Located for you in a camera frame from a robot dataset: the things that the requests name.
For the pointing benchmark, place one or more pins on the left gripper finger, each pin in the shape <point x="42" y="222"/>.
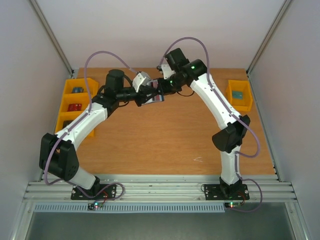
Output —
<point x="153" y="99"/>
<point x="149" y="88"/>

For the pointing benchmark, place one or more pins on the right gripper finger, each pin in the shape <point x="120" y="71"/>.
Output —
<point x="160" y="93"/>
<point x="161" y="82"/>

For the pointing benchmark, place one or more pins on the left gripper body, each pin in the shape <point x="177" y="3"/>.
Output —
<point x="139" y="100"/>

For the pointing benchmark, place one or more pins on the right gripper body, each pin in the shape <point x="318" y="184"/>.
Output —
<point x="160" y="85"/>

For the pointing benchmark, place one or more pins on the blue card holder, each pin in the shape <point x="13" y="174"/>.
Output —
<point x="153" y="83"/>

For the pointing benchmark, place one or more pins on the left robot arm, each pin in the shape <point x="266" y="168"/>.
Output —
<point x="58" y="152"/>

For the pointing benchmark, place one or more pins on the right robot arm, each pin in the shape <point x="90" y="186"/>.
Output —
<point x="195" y="74"/>

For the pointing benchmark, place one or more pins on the teal card in bin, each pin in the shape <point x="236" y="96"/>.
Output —
<point x="237" y="95"/>

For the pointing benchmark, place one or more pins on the blue card in bin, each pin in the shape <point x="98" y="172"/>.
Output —
<point x="76" y="90"/>

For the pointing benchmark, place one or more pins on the red card in bin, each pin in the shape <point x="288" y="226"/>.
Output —
<point x="74" y="107"/>

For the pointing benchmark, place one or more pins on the dark card in bin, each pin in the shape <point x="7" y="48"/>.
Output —
<point x="66" y="123"/>

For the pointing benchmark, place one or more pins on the yellow bin right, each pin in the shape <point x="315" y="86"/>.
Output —
<point x="244" y="105"/>

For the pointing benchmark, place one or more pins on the yellow bin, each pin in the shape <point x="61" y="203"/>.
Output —
<point x="80" y="86"/>
<point x="244" y="105"/>
<point x="65" y="118"/>
<point x="74" y="102"/>

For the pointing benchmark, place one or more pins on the yellow bin middle left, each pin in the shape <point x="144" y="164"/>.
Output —
<point x="74" y="102"/>

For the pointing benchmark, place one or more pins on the yellow bin far left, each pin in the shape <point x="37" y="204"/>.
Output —
<point x="80" y="86"/>

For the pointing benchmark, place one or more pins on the yellow bin near left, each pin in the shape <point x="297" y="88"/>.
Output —
<point x="65" y="118"/>

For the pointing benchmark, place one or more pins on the left controller board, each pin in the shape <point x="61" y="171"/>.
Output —
<point x="95" y="205"/>

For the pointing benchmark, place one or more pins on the controller board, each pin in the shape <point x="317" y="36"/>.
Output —
<point x="232" y="205"/>
<point x="95" y="205"/>

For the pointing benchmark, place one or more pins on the right controller board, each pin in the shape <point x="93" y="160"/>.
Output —
<point x="232" y="205"/>

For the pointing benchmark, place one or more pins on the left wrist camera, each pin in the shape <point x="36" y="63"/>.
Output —
<point x="141" y="79"/>

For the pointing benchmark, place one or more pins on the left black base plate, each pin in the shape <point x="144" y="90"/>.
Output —
<point x="103" y="191"/>

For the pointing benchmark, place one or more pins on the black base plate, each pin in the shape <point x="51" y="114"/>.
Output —
<point x="103" y="191"/>
<point x="215" y="192"/>

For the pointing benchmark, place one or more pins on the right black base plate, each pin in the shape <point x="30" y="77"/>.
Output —
<point x="215" y="192"/>

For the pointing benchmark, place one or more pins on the grey slotted cable duct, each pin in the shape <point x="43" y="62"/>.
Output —
<point x="129" y="208"/>

